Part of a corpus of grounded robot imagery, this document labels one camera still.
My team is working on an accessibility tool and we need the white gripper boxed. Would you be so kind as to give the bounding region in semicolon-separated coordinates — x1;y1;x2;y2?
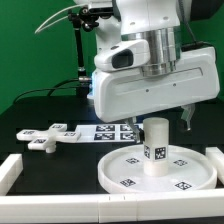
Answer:
93;47;220;143

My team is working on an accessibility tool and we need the white round table top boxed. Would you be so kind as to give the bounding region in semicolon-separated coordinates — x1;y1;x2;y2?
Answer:
98;145;217;194

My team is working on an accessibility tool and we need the white cross-shaped table base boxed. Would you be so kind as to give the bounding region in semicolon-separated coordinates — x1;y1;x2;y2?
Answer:
16;123;81;153

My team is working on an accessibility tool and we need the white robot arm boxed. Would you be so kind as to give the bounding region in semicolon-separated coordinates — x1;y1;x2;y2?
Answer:
74;0;220;141

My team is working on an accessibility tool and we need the white right fence bar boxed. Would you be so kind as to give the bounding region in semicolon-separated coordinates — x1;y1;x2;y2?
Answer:
206;147;224;185

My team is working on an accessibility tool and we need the white fence bar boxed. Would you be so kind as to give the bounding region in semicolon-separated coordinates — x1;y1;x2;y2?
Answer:
206;147;224;185
0;189;224;224
0;154;23;196

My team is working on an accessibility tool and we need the white marker sheet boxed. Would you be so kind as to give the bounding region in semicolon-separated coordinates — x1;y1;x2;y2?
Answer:
76;124;135;143

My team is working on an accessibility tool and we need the white front fence bar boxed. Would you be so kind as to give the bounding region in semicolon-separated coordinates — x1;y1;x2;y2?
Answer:
0;189;224;224

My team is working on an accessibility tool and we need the white left fence bar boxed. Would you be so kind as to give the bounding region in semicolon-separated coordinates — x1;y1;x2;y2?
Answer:
0;154;23;196

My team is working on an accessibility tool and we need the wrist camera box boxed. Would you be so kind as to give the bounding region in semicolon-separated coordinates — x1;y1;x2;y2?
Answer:
94;39;150;72

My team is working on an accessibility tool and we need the black cable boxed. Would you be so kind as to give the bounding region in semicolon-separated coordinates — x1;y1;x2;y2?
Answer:
13;78;81;103

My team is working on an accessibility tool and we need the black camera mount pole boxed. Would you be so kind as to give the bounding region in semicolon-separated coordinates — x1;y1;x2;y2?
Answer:
68;6;99;98

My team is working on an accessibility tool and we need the white cable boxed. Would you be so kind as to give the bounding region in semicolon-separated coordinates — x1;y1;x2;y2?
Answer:
34;3;84;35

